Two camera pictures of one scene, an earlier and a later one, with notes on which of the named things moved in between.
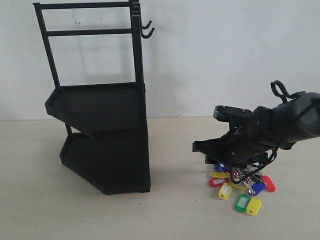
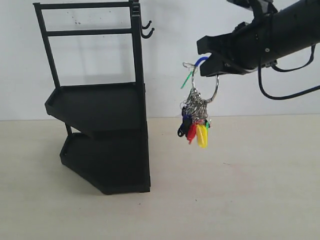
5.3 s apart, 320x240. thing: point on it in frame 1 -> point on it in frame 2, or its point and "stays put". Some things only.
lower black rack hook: x=146 y=36 stays put
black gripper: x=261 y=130 -> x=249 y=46
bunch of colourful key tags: x=250 y=177 -> x=195 y=121
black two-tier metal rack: x=107 y=143 stays put
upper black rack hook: x=145 y=27 stays put
